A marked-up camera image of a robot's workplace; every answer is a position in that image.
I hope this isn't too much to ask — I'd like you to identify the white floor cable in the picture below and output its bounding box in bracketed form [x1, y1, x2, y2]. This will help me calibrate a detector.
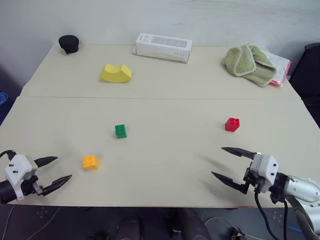
[24, 206, 62, 240]

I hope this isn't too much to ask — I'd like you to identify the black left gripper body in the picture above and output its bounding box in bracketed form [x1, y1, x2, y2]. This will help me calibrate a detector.
[21, 174, 48, 197]

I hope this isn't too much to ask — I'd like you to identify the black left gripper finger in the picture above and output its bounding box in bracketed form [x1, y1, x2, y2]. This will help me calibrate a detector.
[33, 156, 59, 169]
[42, 174, 73, 197]

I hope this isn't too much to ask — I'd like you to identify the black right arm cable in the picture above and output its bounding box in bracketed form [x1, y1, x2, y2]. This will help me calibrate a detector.
[253, 186, 290, 240]

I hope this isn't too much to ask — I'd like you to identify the yellow toy brick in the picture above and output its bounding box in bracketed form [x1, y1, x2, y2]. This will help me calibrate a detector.
[82, 154, 100, 172]

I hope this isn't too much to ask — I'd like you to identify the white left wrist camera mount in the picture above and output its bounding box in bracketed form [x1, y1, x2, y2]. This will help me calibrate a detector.
[4, 154, 39, 202]

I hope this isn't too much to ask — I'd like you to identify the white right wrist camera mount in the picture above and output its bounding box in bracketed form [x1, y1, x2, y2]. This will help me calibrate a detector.
[249, 153, 280, 194]

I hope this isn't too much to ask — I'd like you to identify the clear plastic bag with red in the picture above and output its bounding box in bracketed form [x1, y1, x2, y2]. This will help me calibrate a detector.
[262, 49, 292, 88]

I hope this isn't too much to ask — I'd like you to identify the green toy brick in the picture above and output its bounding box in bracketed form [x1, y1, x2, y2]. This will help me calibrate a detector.
[114, 124, 128, 139]

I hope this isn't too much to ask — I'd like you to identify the red toy brick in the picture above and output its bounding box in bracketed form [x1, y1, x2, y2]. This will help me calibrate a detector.
[224, 117, 241, 132]

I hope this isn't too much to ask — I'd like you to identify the black round object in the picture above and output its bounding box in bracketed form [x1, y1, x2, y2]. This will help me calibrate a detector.
[58, 35, 80, 55]

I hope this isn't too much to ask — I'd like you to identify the white cardboard box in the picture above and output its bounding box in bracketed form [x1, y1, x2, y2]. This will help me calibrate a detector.
[132, 32, 193, 64]

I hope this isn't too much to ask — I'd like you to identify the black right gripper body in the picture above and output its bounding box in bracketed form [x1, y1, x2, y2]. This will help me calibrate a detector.
[242, 151, 266, 195]

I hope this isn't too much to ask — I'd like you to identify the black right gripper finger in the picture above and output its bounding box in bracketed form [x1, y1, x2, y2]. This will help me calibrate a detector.
[221, 146, 256, 160]
[211, 171, 250, 196]

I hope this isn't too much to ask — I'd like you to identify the yellow arch-shaped block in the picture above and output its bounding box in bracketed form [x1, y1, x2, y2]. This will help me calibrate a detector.
[99, 63, 133, 84]

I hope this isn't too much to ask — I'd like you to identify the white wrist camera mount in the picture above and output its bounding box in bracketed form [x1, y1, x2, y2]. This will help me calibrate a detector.
[4, 154, 39, 202]
[249, 153, 280, 194]

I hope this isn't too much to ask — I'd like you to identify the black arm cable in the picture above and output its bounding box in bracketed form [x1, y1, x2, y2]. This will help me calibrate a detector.
[253, 186, 290, 240]
[0, 149, 15, 160]

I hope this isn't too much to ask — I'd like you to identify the black chair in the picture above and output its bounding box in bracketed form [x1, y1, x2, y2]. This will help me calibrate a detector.
[288, 42, 320, 121]

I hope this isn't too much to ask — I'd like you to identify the green towel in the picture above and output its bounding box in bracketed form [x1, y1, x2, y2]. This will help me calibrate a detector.
[221, 43, 278, 88]

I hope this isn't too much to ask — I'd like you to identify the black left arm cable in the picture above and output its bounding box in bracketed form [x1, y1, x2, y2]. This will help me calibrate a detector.
[0, 149, 15, 160]

